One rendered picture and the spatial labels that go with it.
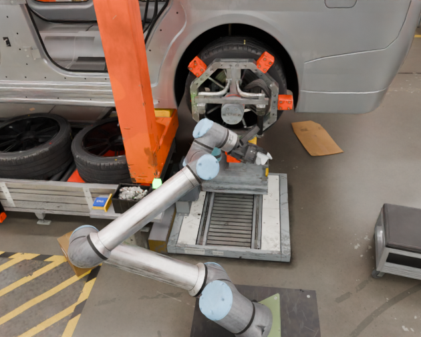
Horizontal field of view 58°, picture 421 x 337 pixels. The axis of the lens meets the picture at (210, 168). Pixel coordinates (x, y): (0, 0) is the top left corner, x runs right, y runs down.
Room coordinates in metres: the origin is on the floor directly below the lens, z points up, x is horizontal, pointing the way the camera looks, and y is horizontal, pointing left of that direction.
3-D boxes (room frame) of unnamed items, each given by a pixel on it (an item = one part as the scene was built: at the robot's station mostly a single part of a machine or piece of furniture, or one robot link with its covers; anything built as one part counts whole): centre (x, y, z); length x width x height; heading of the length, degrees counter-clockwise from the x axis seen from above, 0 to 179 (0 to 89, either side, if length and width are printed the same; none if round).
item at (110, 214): (1.66, 0.50, 0.44); 0.43 x 0.17 x 0.03; 81
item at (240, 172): (2.32, -0.20, 0.32); 0.40 x 0.30 x 0.28; 81
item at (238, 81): (2.01, -0.25, 1.03); 0.19 x 0.18 x 0.11; 171
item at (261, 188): (2.32, -0.20, 0.13); 0.50 x 0.36 x 0.10; 81
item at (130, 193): (1.65, 0.46, 0.51); 0.20 x 0.14 x 0.13; 78
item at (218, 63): (2.15, -0.17, 0.85); 0.54 x 0.07 x 0.54; 81
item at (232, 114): (2.08, -0.16, 0.85); 0.21 x 0.14 x 0.14; 171
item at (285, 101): (2.10, -0.48, 0.85); 0.09 x 0.08 x 0.07; 81
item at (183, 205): (2.10, 0.15, 0.26); 0.42 x 0.18 x 0.35; 171
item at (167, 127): (2.19, 0.34, 0.69); 0.52 x 0.17 x 0.35; 171
